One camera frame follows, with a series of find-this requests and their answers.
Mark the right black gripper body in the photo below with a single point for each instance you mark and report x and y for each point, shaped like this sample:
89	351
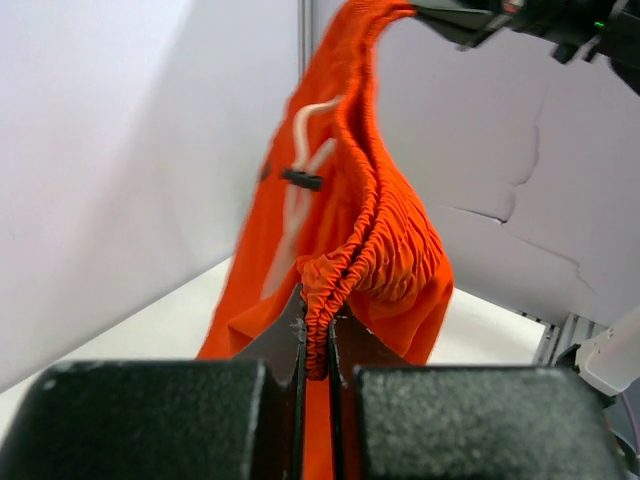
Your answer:
604	28

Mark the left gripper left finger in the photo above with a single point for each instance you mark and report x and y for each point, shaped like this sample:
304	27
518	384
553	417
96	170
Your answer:
241	418

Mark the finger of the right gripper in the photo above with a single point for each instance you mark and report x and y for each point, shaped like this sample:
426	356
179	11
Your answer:
464	23

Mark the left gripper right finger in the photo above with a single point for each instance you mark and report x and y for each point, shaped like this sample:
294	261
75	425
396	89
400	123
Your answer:
394	420

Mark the orange shorts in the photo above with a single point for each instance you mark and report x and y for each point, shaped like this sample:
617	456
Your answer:
333	217

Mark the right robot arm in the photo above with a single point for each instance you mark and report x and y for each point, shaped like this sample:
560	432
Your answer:
605	362

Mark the right aluminium corner post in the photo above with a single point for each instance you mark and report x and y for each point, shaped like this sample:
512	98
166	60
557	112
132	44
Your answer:
306	34

